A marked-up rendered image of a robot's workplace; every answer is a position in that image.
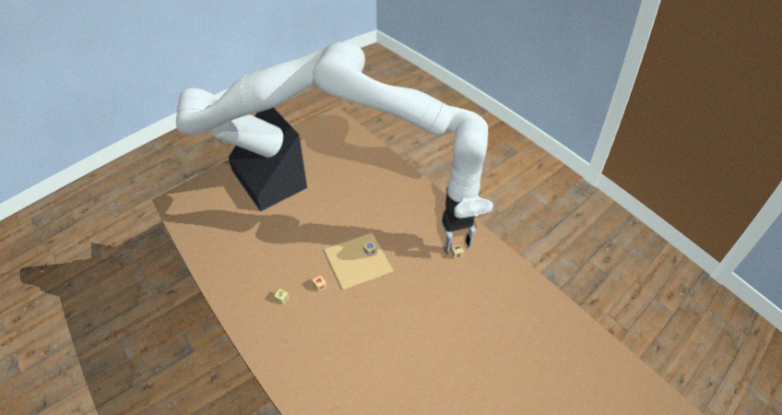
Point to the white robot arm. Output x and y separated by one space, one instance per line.
336 69

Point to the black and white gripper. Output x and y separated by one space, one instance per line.
468 204

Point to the tan flat mat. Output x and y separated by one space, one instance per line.
352 266

